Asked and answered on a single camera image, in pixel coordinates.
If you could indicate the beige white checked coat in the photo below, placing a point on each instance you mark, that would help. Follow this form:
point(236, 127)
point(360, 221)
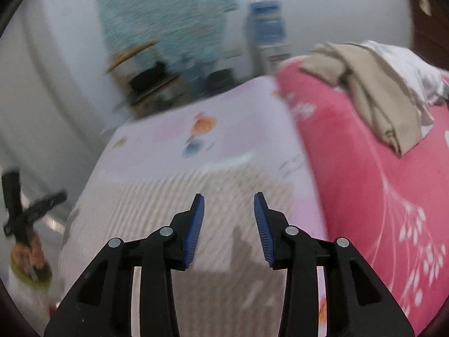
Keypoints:
point(158, 196)

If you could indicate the person's left hand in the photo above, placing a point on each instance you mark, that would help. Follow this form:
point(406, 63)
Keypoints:
point(31, 254)

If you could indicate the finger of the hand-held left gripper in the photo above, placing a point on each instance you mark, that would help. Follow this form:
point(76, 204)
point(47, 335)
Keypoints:
point(47, 202)

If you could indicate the lilac printed bed sheet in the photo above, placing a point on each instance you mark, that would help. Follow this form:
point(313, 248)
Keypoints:
point(228, 112)

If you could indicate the pink floral blanket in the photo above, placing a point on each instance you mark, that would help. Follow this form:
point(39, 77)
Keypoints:
point(368, 200)

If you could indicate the white garment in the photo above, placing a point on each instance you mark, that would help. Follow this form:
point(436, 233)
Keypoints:
point(414, 70)

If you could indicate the wooden chair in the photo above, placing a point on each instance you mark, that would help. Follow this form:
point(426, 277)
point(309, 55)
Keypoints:
point(126, 54)

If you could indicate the white water dispenser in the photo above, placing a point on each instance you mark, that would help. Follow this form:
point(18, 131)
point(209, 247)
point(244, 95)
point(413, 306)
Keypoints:
point(275, 58)

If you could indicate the person's left forearm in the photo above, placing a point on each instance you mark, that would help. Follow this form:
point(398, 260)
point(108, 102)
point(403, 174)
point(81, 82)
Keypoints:
point(28, 295)

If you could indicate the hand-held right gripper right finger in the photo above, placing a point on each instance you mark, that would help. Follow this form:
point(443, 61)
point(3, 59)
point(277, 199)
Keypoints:
point(263, 231)

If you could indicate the blue water bottle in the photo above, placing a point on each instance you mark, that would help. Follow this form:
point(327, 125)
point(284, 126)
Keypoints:
point(265, 24)

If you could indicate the teal patterned wall cloth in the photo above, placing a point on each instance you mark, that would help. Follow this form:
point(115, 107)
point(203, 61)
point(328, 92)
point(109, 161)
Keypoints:
point(165, 10)

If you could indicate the white curtain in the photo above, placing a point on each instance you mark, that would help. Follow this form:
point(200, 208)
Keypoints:
point(52, 94)

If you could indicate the beige clothes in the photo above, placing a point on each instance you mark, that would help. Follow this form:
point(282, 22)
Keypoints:
point(379, 101)

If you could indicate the brown wooden door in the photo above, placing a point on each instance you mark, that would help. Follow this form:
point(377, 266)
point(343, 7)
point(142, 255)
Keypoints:
point(431, 24)

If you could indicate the black bag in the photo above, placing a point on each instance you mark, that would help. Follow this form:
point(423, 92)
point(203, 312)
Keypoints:
point(147, 77)

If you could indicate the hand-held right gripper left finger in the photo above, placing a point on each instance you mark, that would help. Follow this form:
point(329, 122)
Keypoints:
point(194, 231)

